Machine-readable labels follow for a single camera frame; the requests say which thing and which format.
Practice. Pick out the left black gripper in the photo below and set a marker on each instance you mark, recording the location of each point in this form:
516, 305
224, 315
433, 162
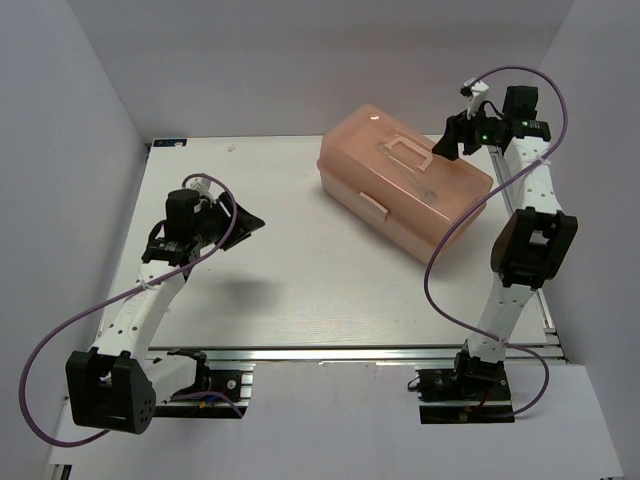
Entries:
245, 224

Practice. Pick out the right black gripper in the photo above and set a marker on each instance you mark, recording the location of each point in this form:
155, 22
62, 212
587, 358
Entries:
458, 129

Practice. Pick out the pink plastic toolbox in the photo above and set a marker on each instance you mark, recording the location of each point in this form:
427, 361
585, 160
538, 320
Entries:
356, 174

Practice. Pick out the silver ratchet wrench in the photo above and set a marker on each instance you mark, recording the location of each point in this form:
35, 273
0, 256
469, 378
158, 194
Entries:
424, 192

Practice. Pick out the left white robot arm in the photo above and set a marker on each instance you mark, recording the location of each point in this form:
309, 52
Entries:
112, 386

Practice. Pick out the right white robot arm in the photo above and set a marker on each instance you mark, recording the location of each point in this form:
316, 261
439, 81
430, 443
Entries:
534, 242

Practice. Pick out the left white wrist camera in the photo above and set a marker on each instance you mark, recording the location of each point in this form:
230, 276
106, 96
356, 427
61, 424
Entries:
202, 186

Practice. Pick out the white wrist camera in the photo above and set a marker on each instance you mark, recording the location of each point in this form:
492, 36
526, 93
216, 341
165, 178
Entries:
475, 91
202, 186

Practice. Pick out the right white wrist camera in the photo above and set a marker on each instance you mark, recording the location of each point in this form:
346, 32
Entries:
475, 91

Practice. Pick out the aluminium table rail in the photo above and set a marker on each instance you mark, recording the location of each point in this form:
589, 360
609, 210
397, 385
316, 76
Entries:
333, 354

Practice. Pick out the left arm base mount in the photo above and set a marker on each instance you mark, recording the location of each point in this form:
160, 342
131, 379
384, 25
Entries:
220, 387

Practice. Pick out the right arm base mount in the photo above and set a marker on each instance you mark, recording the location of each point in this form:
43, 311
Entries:
443, 401

